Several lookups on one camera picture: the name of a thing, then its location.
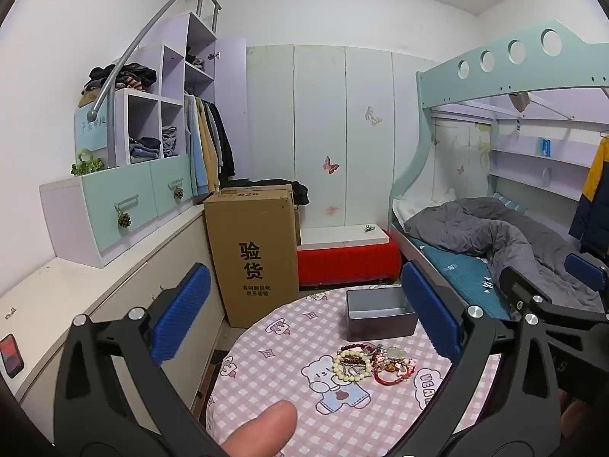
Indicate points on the grey metal handrail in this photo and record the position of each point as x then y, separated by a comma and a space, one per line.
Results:
180, 44

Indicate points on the pink checkered bear tablecloth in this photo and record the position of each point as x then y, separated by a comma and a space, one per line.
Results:
288, 355

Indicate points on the smartphone red screen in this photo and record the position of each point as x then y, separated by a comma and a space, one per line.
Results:
11, 356

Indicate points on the yellow navy jacket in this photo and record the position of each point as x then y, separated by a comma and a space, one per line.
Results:
590, 225

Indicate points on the teal drawer unit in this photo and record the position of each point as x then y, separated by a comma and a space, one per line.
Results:
94, 219

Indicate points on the pink charm keychain cluster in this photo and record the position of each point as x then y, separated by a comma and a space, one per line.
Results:
391, 372

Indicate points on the pale jade pendant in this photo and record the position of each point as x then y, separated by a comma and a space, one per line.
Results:
393, 352

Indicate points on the teal bunk bed frame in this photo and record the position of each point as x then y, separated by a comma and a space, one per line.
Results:
481, 116

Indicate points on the purple white shelf cabinet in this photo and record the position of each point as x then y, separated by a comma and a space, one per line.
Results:
151, 137

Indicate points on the black clothes on box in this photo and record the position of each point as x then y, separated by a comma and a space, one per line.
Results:
300, 192

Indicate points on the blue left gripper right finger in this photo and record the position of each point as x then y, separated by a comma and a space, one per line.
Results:
587, 270

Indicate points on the hanging clothes row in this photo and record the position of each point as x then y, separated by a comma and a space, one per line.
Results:
208, 147

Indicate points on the grey duvet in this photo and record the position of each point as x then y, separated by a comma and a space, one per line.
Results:
485, 227

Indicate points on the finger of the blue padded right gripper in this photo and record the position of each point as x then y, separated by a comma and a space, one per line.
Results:
440, 326

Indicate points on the person's right hand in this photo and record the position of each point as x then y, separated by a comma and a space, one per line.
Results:
573, 413

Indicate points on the green plant decoration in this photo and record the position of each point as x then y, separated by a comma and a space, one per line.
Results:
87, 162

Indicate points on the white wardrobe with butterflies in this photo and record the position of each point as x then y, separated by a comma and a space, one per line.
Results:
341, 121

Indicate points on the tall brown cardboard box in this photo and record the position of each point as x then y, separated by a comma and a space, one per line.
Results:
252, 237

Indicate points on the blue box on shelf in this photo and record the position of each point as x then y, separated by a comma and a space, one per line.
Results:
545, 147

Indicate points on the beige low cabinet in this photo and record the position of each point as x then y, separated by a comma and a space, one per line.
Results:
39, 310

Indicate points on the dark grey metal tin box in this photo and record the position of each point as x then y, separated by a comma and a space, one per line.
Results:
379, 313

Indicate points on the pile of dark clothes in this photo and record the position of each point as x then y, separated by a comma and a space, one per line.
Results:
132, 76

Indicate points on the person's left thumb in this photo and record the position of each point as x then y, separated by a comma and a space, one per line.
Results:
266, 435

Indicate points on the red storage bench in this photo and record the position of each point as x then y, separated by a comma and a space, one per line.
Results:
350, 265

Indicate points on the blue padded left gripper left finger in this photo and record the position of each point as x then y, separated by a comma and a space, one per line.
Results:
174, 311

